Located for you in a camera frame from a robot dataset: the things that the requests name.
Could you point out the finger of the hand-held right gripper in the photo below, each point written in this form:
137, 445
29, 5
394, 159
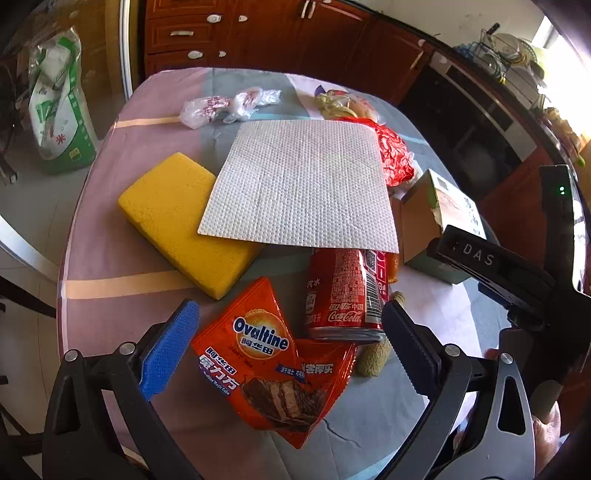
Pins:
480, 263

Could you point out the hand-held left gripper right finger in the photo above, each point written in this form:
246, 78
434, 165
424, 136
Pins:
411, 344

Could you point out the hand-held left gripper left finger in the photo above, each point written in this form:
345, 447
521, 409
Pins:
170, 353

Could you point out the orange snack packet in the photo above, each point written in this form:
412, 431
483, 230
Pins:
258, 364

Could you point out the white paper towel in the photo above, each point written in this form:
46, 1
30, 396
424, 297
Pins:
300, 184

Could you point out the person's right hand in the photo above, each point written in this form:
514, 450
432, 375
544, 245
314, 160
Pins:
545, 436

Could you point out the cardboard box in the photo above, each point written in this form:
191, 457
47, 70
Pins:
420, 221

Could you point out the small orange wrapper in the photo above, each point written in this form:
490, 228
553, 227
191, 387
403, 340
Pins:
393, 268

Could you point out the red soda can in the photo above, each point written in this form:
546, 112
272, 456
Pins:
337, 295

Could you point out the yellow sponge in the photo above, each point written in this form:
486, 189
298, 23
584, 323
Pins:
175, 217

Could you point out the built-in oven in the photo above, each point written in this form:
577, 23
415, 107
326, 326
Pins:
466, 110

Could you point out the dish rack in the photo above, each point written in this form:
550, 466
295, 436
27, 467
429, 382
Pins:
508, 60

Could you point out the yellow print plastic bag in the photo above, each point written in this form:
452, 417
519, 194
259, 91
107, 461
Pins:
337, 104

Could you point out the clear plastic bag red print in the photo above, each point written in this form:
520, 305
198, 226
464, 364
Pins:
251, 102
203, 113

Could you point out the white and green sack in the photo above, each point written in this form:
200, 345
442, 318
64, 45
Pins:
60, 120

